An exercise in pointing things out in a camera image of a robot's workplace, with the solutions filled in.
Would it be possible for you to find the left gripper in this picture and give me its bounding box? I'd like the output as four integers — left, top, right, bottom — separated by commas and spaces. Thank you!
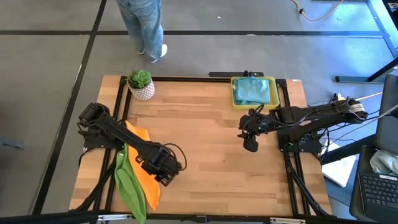
135, 146, 184, 187

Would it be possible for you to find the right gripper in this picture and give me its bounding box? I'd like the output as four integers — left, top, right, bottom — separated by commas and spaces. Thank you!
237, 107, 276, 153

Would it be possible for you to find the orange microfiber towel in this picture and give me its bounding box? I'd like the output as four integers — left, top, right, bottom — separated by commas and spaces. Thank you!
124, 120, 162, 212

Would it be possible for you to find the light blue microfiber towel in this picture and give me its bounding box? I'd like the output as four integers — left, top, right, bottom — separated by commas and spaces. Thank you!
233, 77, 271, 106

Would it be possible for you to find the green microfiber towel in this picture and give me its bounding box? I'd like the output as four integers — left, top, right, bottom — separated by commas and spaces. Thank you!
114, 143, 147, 224

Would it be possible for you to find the yellow plastic tray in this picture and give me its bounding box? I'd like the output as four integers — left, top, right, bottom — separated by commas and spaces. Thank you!
230, 76, 280, 110

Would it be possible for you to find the black flat bar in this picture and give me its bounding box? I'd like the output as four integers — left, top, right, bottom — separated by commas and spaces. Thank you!
208, 70, 265, 78

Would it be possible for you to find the succulent in white pot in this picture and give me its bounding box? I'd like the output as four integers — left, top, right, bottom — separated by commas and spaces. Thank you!
117, 64, 155, 102

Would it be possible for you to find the white flat box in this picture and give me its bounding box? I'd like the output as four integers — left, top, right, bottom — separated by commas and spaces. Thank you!
321, 141, 358, 189

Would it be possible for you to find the white crumpled bag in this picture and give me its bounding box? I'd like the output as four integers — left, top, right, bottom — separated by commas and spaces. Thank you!
369, 149, 398, 177

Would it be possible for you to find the dark grey laptop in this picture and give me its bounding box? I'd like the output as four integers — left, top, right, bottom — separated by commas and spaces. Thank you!
349, 73, 398, 224

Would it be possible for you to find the person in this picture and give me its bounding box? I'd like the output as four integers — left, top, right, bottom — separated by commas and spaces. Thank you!
115, 0, 169, 64

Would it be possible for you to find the black camera cable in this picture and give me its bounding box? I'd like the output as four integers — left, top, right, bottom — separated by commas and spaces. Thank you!
248, 104, 266, 115
163, 142, 188, 172

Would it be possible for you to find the silver aluminium bracket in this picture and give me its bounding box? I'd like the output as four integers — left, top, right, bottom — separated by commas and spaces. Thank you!
97, 213, 134, 222
269, 217, 307, 224

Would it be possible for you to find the black aluminium frame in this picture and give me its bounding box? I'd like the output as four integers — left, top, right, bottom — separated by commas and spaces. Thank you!
0, 75, 352, 224

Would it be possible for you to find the white power cable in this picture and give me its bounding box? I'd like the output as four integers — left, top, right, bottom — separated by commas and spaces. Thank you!
331, 91, 384, 105

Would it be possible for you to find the yellow floor cable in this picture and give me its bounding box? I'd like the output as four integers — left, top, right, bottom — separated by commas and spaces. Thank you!
291, 0, 345, 22

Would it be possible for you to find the light grey cable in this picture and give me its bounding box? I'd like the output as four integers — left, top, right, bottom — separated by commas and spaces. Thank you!
326, 104, 398, 144

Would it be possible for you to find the black desk leg frame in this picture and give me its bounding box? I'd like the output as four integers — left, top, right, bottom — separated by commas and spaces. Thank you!
335, 0, 398, 83

